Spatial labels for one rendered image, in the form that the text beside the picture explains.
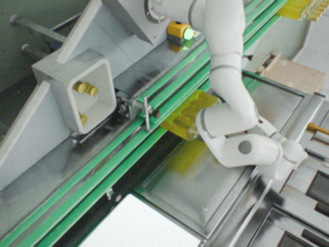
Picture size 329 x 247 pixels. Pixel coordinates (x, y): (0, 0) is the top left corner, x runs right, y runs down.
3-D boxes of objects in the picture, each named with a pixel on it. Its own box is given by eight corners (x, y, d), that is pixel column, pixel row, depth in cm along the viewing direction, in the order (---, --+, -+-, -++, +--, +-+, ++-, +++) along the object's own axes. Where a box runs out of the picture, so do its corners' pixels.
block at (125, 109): (116, 113, 129) (130, 121, 126) (113, 95, 122) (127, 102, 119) (123, 109, 131) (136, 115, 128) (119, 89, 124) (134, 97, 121)
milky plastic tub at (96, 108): (65, 126, 118) (82, 137, 114) (47, 74, 102) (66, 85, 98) (100, 99, 127) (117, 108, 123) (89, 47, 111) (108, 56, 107)
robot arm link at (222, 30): (210, 85, 96) (198, 47, 82) (215, 21, 107) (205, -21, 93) (245, 83, 93) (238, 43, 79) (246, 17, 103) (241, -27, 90)
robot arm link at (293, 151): (286, 172, 109) (303, 148, 107) (260, 152, 115) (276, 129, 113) (299, 172, 121) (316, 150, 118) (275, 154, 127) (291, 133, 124)
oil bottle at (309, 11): (270, 8, 201) (317, 21, 189) (272, -1, 197) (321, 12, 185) (274, 4, 204) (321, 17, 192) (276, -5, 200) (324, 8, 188)
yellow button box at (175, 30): (167, 38, 147) (180, 43, 144) (166, 22, 142) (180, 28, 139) (176, 31, 151) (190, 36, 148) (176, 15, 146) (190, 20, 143)
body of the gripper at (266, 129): (277, 146, 129) (255, 130, 136) (283, 128, 122) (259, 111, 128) (265, 156, 126) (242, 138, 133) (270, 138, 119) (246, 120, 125)
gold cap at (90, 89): (80, 85, 113) (89, 90, 111) (87, 80, 115) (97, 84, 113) (82, 93, 115) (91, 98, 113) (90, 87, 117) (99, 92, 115)
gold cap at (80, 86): (67, 81, 107) (77, 86, 105) (76, 76, 109) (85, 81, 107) (70, 90, 110) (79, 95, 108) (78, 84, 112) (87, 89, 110)
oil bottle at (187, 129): (148, 121, 138) (192, 144, 128) (147, 111, 134) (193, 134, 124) (157, 113, 141) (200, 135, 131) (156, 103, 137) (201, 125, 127)
